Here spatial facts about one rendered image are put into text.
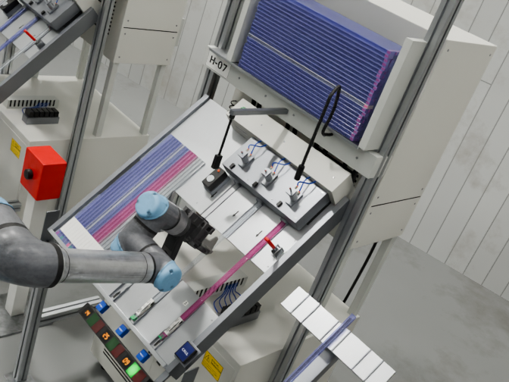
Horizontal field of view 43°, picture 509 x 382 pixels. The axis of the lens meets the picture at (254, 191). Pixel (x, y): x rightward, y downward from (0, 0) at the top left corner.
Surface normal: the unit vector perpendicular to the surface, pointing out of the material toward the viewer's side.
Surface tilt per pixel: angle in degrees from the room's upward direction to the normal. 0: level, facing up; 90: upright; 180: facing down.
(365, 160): 90
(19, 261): 63
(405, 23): 90
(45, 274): 77
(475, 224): 90
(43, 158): 0
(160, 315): 44
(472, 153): 90
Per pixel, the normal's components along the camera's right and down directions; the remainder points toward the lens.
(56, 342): 0.32, -0.85
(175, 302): -0.25, -0.54
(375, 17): -0.70, 0.10
